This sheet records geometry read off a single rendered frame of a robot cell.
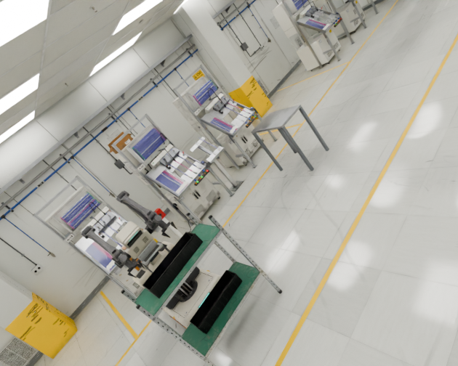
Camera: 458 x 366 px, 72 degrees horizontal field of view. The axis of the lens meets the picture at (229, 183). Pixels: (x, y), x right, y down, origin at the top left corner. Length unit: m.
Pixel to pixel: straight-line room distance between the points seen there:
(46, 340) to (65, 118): 3.79
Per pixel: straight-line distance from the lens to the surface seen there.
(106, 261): 4.73
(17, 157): 6.43
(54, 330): 6.29
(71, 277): 6.62
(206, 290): 3.53
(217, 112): 5.84
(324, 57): 8.19
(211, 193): 5.50
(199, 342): 3.04
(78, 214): 4.94
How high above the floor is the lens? 2.17
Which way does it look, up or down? 22 degrees down
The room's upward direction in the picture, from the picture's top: 40 degrees counter-clockwise
